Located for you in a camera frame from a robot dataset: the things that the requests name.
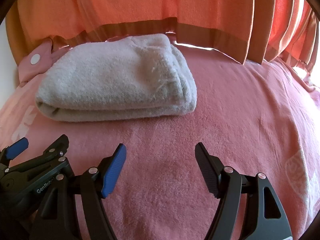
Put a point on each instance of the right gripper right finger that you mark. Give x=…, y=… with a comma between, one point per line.
x=264, y=215

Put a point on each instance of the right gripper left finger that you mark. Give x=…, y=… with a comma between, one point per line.
x=57, y=216

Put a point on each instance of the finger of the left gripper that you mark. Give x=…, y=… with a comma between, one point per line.
x=11, y=152
x=57, y=149

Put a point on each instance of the white fleece heart garment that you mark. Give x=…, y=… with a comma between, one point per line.
x=135, y=77

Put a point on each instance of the pink pouch with white button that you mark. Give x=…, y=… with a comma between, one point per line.
x=39, y=61

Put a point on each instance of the pink bed blanket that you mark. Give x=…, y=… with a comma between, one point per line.
x=254, y=117

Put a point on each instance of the orange curtain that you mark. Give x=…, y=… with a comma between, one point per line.
x=256, y=30

